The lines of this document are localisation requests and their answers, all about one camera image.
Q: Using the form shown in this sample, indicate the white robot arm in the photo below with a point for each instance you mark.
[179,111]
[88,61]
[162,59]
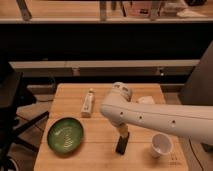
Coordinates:
[188,121]

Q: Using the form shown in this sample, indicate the white square sponge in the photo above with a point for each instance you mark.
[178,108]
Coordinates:
[146,100]

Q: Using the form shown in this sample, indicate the black remote control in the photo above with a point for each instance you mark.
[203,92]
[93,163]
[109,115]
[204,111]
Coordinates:
[122,144]

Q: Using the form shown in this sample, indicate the white paper cup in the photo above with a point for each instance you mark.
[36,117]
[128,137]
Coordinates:
[161,145]

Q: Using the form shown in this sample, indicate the wooden shelf rail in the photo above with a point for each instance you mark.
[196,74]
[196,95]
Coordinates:
[110,63]

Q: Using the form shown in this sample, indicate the green ceramic bowl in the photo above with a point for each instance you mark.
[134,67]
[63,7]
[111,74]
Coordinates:
[65,135]

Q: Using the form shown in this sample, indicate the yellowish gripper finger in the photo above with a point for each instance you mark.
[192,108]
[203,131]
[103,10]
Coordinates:
[123,130]

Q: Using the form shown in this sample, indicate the white tube bottle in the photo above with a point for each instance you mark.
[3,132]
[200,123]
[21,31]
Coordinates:
[87,107]

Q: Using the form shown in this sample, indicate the black office chair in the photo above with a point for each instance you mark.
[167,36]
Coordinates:
[13,94]

